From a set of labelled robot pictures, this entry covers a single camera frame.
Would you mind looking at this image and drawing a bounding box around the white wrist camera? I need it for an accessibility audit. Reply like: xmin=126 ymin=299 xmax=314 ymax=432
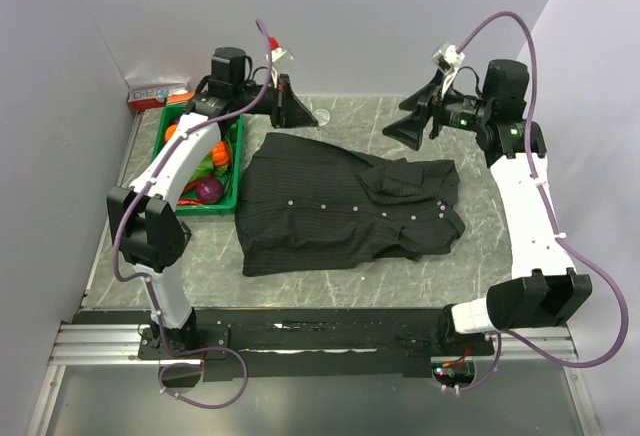
xmin=269 ymin=37 xmax=295 ymax=70
xmin=432 ymin=42 xmax=466 ymax=93

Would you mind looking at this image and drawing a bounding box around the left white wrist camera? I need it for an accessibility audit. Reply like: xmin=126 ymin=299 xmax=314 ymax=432
xmin=269 ymin=37 xmax=295 ymax=70

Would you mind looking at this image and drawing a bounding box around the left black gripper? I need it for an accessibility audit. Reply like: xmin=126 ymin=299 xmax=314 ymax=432
xmin=235 ymin=74 xmax=320 ymax=130

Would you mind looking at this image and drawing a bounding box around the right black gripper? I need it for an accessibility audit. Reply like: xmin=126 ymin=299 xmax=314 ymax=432
xmin=380 ymin=70 xmax=491 ymax=152

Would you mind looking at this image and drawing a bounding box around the small orange pumpkin toy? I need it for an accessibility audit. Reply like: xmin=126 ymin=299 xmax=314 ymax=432
xmin=211 ymin=140 xmax=232 ymax=168

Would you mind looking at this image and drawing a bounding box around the red white cardboard box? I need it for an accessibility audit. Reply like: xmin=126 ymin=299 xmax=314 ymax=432
xmin=127 ymin=83 xmax=192 ymax=112

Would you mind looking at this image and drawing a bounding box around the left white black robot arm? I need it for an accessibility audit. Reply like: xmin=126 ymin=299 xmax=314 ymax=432
xmin=107 ymin=40 xmax=319 ymax=358

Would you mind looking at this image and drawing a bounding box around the purple onion toy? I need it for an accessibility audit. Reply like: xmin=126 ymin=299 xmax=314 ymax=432
xmin=195 ymin=176 xmax=224 ymax=205

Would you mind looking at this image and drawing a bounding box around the green plastic basket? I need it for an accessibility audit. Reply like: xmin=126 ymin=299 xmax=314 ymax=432
xmin=175 ymin=115 xmax=246 ymax=216

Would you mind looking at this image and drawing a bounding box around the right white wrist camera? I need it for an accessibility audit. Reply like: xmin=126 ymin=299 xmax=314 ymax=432
xmin=432 ymin=42 xmax=466 ymax=93

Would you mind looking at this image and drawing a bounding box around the orange glue tube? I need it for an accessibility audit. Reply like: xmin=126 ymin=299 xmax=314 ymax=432
xmin=166 ymin=92 xmax=194 ymax=105

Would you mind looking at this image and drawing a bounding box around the purple cable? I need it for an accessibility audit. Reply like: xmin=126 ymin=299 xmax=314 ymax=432
xmin=439 ymin=11 xmax=630 ymax=397
xmin=112 ymin=18 xmax=279 ymax=411

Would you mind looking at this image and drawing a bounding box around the aluminium rail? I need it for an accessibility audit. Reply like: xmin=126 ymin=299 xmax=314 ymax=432
xmin=48 ymin=324 xmax=578 ymax=366

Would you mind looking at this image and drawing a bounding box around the orange fruit toy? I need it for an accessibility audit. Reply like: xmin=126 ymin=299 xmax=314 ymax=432
xmin=164 ymin=124 xmax=178 ymax=143

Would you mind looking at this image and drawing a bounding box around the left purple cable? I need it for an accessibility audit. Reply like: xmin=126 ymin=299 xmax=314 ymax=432
xmin=112 ymin=18 xmax=279 ymax=411

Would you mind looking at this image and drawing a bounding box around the black pinstriped shirt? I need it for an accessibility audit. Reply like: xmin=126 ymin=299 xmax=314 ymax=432
xmin=235 ymin=133 xmax=465 ymax=277

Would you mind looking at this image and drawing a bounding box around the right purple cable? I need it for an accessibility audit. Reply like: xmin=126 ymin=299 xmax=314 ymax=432
xmin=439 ymin=11 xmax=630 ymax=397

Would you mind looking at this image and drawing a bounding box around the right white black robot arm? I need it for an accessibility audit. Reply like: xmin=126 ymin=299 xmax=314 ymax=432
xmin=383 ymin=59 xmax=592 ymax=355

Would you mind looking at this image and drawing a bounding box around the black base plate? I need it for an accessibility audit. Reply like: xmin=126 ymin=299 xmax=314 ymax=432
xmin=74 ymin=307 xmax=554 ymax=383

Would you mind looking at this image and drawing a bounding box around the red chili pepper toy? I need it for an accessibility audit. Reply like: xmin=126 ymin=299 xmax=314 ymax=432
xmin=177 ymin=181 xmax=203 ymax=206

